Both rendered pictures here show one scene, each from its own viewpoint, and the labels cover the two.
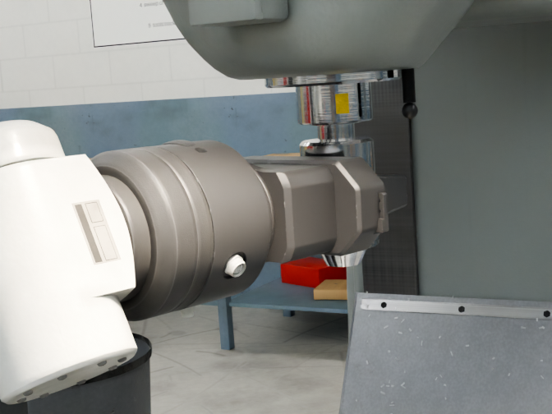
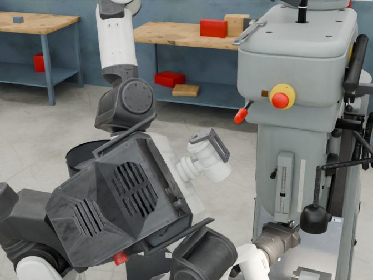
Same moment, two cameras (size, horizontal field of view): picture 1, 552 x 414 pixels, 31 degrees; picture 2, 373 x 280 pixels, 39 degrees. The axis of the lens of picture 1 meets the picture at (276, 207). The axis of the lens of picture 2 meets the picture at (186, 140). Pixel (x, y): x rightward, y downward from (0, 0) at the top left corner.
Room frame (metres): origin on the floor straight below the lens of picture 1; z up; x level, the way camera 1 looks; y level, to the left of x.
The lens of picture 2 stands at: (-0.73, 0.47, 2.21)
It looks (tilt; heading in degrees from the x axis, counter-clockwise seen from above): 25 degrees down; 352
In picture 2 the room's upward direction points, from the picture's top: 1 degrees counter-clockwise
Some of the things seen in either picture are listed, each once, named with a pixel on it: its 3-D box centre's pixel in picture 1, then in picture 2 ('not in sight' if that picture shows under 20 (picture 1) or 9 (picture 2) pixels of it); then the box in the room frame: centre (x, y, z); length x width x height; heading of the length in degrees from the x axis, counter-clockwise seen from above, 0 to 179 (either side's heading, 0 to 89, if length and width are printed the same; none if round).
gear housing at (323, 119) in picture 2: not in sight; (299, 91); (0.67, -0.06, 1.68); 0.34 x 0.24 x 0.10; 151
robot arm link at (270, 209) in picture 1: (237, 218); (273, 243); (0.56, 0.02, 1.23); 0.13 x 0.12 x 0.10; 46
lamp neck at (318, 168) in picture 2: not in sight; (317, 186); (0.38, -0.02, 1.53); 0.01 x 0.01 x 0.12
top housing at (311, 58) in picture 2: not in sight; (300, 49); (0.64, -0.05, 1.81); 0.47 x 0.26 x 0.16; 151
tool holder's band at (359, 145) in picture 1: (337, 147); (287, 220); (0.63, -0.04, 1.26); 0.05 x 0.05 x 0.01
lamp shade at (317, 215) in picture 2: not in sight; (314, 216); (0.38, -0.02, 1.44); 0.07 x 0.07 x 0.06
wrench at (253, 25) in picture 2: not in sight; (248, 31); (0.54, 0.13, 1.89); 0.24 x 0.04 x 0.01; 152
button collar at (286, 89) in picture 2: not in sight; (282, 96); (0.43, 0.07, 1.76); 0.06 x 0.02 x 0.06; 61
